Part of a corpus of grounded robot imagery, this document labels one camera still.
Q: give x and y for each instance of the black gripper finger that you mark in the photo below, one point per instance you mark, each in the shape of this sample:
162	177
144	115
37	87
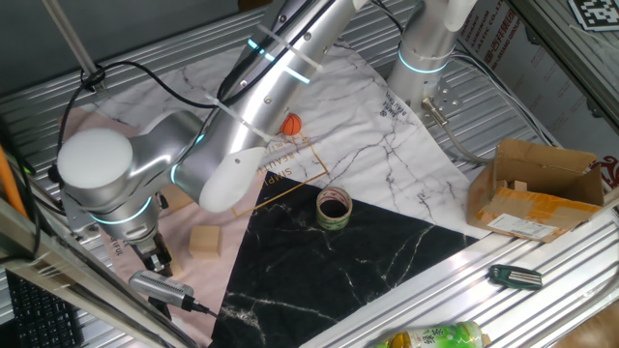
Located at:
164	263
151	263

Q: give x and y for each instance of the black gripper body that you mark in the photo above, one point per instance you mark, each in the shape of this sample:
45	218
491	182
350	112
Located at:
150	246

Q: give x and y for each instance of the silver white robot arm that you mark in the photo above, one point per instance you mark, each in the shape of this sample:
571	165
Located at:
271	87

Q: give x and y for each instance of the black keyboard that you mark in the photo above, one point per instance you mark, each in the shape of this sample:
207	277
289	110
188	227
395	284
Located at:
41	316

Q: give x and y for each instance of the orange pole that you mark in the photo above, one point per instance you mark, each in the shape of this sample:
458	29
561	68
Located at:
9	183

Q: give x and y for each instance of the roll of clear tape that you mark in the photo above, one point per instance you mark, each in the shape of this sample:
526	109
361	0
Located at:
323	220

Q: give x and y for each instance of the black pole clamp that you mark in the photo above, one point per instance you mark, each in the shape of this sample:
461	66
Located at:
92	78

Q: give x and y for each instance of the small orange basketball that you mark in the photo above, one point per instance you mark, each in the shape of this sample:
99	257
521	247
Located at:
292	125

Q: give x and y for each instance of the thin metal pole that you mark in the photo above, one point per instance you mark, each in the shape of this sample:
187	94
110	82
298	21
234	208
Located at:
70	38

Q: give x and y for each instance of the marble pink black cloth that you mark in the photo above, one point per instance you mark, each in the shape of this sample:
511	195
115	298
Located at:
387	145

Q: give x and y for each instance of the green tea bottle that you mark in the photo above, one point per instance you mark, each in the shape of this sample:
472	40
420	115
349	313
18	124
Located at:
435	337

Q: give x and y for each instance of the small wooden block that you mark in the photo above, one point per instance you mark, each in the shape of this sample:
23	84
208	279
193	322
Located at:
501	184
518	185

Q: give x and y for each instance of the green hex key set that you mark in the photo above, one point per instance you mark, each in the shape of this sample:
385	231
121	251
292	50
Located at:
512	277

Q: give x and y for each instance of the open cardboard box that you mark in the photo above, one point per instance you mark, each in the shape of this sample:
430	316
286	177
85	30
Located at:
541	208

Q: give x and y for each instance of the cardboard sheet with red print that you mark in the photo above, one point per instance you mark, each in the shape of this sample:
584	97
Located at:
532	72

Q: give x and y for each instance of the black white marker board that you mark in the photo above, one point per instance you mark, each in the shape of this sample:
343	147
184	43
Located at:
595	13

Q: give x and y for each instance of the silver depth camera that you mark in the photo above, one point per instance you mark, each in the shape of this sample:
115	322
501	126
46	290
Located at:
159	286

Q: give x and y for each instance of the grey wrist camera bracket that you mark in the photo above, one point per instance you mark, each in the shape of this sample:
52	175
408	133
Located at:
75	220

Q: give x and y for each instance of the aluminium frame beam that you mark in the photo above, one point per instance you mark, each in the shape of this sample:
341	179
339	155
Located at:
570	63
72	278

